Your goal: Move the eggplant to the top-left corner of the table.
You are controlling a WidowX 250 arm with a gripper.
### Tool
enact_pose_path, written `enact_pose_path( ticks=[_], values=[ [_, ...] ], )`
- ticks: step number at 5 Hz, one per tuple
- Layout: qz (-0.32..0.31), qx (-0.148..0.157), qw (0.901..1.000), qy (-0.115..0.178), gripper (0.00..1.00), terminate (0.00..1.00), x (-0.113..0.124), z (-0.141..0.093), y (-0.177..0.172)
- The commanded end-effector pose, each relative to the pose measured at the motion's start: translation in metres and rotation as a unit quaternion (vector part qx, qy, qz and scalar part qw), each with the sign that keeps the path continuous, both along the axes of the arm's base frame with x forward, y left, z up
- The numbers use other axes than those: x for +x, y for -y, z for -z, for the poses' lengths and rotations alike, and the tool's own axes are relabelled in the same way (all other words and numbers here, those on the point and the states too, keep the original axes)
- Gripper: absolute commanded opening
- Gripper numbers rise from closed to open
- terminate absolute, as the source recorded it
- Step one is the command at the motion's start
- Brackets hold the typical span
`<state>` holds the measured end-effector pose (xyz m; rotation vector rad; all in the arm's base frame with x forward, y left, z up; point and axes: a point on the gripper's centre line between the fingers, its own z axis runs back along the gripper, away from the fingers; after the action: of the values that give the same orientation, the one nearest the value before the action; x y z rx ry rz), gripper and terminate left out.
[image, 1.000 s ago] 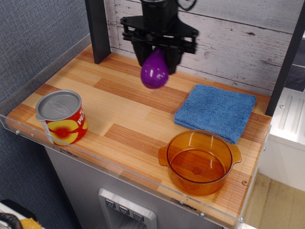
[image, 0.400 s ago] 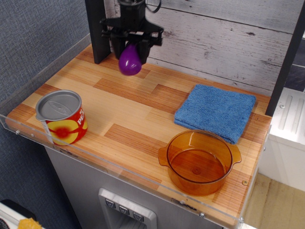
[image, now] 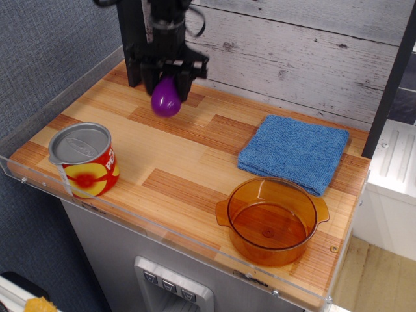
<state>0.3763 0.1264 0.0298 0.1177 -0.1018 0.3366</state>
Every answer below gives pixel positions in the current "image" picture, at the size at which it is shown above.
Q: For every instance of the black vertical post left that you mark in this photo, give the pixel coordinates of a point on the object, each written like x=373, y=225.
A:
x=133, y=17

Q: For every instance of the orange transparent plastic pot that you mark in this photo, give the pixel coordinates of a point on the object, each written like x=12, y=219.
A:
x=271, y=220

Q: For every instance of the black vertical post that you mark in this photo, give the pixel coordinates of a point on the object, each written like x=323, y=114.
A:
x=401, y=61
x=133, y=17

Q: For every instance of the black vertical post right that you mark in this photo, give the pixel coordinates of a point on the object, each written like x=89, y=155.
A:
x=401, y=61

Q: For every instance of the red yellow peach can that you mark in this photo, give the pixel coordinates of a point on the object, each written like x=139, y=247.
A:
x=85, y=159

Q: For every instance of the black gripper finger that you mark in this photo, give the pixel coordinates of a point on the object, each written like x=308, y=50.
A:
x=184, y=83
x=150, y=75

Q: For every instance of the white appliance at right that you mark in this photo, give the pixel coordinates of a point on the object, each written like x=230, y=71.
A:
x=385, y=216

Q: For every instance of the clear acrylic table guard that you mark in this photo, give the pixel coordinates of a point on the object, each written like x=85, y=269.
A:
x=175, y=171

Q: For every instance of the yellow black object bottom-left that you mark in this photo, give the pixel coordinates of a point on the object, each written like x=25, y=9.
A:
x=20, y=294

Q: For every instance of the blue folded cloth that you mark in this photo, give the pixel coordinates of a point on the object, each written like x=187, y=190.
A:
x=303, y=153

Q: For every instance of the purple toy eggplant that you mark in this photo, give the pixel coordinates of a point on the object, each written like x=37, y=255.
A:
x=165, y=101

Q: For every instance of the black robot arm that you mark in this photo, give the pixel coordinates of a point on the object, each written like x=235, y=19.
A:
x=168, y=12

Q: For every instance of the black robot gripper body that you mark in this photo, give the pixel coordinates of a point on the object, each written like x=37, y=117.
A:
x=168, y=50

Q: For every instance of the grey cabinet with dispenser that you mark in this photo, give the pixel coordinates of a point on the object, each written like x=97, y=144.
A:
x=139, y=273

